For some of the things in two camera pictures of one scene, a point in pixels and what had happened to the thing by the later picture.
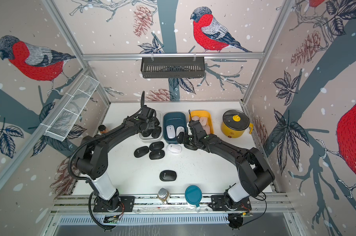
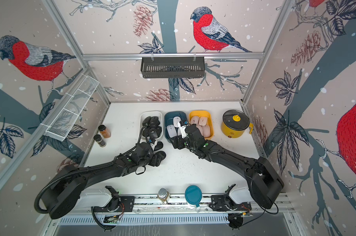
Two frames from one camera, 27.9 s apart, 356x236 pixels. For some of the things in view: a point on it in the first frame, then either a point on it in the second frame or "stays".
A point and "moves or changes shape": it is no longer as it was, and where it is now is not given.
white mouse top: [174, 148] -> [176, 121]
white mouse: [170, 131] stays
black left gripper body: [151, 124] -> [144, 162]
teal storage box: [176, 119] stays
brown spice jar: [102, 129] stays
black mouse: [146, 133] stays
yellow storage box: [204, 113] stays
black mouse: [167, 175] moves or changes shape
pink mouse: [203, 120] stays
